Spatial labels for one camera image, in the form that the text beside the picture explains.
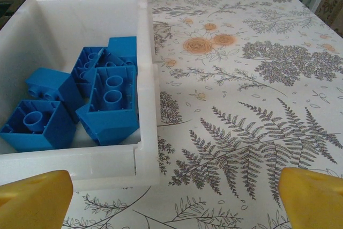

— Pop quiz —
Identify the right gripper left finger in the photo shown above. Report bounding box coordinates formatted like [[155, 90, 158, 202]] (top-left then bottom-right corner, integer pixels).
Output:
[[0, 169, 74, 229]]

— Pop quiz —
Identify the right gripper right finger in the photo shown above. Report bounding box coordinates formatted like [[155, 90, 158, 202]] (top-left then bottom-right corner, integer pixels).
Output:
[[277, 166, 343, 229]]

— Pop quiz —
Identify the blue lego brick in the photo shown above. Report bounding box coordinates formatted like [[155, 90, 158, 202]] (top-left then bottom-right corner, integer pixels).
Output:
[[71, 46, 128, 98], [76, 65, 140, 147], [108, 36, 138, 67], [0, 99, 77, 152], [25, 67, 81, 124]]

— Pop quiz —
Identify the white plastic container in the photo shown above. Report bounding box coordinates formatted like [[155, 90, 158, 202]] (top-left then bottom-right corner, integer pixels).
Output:
[[0, 0, 161, 187]]

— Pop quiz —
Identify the floral tablecloth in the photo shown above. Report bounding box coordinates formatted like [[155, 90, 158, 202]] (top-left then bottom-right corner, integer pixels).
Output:
[[63, 0, 343, 229]]

